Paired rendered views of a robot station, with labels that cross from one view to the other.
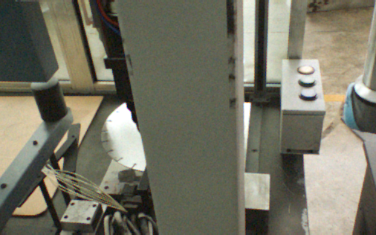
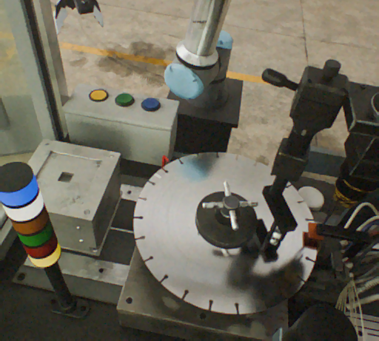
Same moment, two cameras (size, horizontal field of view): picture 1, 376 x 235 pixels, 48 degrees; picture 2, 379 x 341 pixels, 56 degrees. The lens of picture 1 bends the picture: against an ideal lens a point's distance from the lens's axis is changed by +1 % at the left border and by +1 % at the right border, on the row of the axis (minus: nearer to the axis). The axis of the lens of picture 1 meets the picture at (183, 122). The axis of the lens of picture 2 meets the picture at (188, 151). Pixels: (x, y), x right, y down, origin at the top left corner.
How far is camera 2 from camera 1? 103 cm
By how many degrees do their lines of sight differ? 71
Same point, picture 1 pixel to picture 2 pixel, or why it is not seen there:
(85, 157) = not seen: outside the picture
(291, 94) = (145, 115)
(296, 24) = (56, 60)
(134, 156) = (292, 259)
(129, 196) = (331, 277)
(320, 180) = not seen: hidden behind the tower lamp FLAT
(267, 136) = (138, 172)
